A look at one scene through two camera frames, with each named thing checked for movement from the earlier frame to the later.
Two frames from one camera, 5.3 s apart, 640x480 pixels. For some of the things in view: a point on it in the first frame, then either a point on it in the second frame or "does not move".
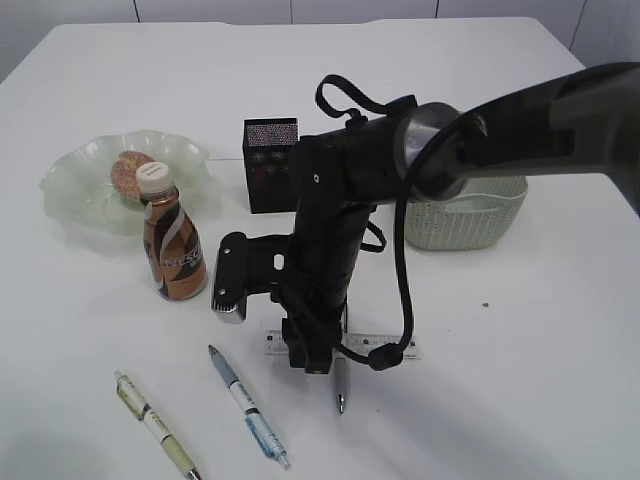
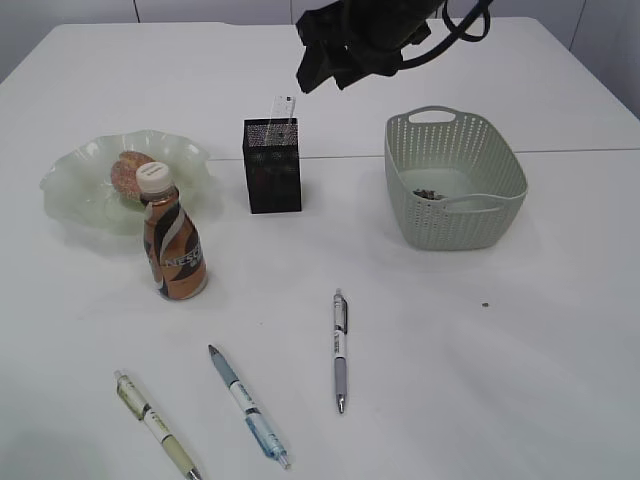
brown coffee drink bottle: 172,246 does not move
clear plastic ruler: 275,343 → 282,106
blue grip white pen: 261,429 does not move
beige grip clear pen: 137,404 does not move
